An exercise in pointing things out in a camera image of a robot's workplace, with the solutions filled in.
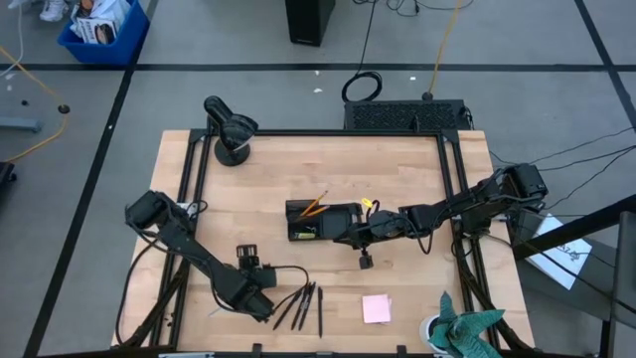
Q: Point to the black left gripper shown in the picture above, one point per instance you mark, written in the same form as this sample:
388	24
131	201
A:
248	298

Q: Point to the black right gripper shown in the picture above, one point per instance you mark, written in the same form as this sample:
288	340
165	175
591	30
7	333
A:
392	225

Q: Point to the orange pencil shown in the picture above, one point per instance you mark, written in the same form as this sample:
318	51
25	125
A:
315	211
313	203

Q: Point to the black mesh desk organizer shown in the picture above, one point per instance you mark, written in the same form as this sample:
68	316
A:
308	221

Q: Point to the yellow sticky note pad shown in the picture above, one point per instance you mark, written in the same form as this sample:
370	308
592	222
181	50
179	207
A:
304	235

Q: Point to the pink sticky note pad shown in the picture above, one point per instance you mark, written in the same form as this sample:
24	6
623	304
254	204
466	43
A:
376	308

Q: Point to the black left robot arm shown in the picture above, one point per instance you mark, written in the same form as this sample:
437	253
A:
189	243

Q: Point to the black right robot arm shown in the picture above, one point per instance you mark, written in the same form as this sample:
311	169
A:
472	204

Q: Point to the white plant pot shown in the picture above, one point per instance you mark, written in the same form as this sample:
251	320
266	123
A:
425	335

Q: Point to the black perforated box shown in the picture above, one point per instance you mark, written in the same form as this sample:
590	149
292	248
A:
405	115

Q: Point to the teal artificial plant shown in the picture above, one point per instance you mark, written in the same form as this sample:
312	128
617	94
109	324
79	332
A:
462	328

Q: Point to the black desk lamp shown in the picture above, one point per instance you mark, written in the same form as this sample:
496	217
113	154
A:
231	131

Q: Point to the black computer tower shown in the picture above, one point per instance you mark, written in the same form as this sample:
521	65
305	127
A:
309	20

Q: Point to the white printed paper sheet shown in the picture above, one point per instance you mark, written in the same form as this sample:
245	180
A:
561	253

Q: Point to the black metal stand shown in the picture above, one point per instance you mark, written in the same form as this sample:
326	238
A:
571	231

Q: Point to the black floor object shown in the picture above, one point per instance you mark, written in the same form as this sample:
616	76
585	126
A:
6	171

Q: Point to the blue plastic bin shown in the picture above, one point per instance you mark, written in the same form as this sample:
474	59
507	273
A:
114	47

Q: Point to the grey floor bar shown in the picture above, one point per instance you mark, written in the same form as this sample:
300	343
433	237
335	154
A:
20	123

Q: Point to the magazines and papers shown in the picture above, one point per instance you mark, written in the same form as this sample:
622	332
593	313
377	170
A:
97	25

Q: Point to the person's white shoe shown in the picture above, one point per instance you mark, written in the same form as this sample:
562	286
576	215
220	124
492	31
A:
53	9

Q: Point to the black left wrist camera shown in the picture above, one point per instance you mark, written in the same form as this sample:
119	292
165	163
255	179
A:
264	277

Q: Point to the black table frame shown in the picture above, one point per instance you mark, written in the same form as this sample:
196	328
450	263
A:
348	132

